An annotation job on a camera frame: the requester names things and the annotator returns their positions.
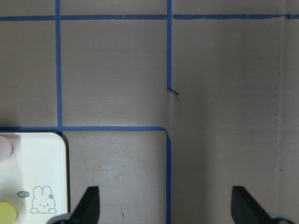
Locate cream serving tray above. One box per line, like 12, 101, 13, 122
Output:
0, 133, 68, 224

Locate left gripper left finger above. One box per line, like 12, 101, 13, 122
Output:
70, 186, 100, 224

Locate pink plastic cup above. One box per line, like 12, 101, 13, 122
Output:
0, 136, 12, 162

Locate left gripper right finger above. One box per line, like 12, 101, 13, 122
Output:
231, 186, 272, 224

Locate yellow plastic cup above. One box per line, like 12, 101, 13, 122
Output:
0, 202, 17, 224

